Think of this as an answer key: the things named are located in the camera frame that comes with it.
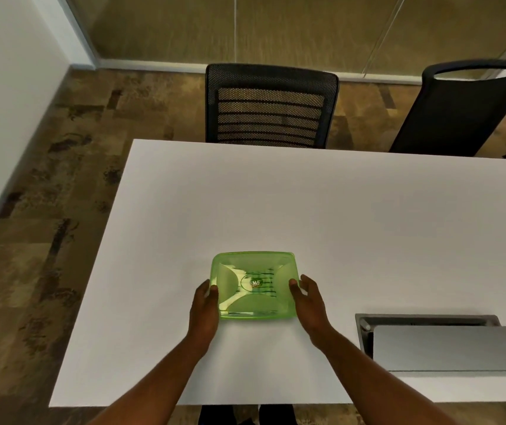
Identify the person's right hand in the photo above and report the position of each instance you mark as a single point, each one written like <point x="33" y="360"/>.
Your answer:
<point x="311" y="307"/>

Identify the person's left hand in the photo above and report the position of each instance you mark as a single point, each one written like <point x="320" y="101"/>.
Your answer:
<point x="202" y="312"/>

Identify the person's left thumb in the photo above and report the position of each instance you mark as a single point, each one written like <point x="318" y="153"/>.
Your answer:
<point x="214" y="298"/>

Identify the person's right thumb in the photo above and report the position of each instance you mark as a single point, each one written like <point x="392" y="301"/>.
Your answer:
<point x="294" y="291"/>

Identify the green translucent plastic container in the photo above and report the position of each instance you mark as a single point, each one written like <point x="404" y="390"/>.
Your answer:
<point x="253" y="285"/>

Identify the person's left forearm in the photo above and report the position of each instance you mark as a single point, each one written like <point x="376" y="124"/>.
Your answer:
<point x="146" y="385"/>

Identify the person's right forearm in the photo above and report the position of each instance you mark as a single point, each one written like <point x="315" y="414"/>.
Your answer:
<point x="381" y="385"/>

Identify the person's dark trousers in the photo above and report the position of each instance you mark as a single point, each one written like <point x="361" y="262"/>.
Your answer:
<point x="246" y="415"/>

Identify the black mesh office chair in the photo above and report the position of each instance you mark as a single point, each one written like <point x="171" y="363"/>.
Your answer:
<point x="270" y="108"/>

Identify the black fabric office chair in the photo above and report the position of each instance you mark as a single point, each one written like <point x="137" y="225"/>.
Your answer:
<point x="458" y="110"/>

